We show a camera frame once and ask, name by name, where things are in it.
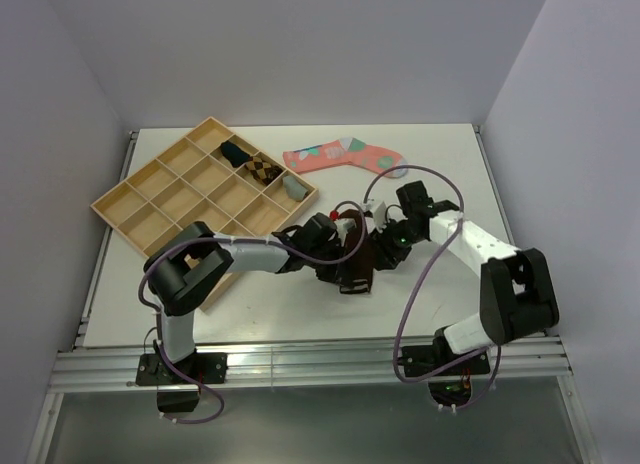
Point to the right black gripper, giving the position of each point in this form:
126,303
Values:
383,251

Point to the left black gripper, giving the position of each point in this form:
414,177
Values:
331,276

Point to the brown striped sock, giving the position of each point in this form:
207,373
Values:
356,274

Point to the grey sock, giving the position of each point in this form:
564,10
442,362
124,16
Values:
294,189

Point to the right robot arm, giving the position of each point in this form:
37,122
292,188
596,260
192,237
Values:
516,297

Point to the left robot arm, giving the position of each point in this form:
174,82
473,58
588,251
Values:
179,277

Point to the brown argyle rolled sock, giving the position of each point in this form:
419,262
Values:
262,171

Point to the pink patterned sock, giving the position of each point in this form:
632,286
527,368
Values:
348,151

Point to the dark blue rolled sock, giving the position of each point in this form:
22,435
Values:
235,155

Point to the wooden compartment tray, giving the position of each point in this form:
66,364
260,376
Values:
175,176

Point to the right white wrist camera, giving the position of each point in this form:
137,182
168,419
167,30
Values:
376,211

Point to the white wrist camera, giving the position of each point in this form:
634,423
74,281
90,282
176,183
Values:
376,211
343,225

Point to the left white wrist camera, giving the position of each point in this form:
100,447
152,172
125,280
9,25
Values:
343,225

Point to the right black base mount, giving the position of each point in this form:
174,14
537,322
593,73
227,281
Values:
419,360

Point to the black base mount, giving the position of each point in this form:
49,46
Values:
419,360
205,368

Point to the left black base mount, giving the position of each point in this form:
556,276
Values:
205,368

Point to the aluminium frame rail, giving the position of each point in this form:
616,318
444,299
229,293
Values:
290,364

